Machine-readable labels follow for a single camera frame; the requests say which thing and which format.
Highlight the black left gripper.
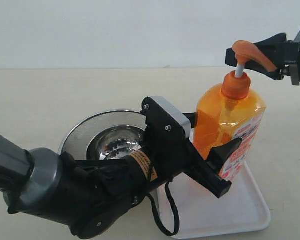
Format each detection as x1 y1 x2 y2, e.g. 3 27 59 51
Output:
60 141 205 237

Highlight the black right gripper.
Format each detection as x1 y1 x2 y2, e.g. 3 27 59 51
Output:
225 30 300 86

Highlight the orange pump soap bottle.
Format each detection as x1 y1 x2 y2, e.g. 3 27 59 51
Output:
193 40 277 181

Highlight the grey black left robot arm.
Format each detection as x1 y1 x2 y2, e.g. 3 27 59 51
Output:
0 110 242 240

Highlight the small stainless steel bowl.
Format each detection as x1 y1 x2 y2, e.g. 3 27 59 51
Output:
86 125 144 161

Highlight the white rectangular plastic tray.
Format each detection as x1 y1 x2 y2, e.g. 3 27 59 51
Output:
169 164 271 240

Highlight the steel mesh strainer basket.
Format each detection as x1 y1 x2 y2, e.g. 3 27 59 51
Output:
58 109 146 161

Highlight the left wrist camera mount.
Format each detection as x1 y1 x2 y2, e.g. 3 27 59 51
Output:
141 96 192 175

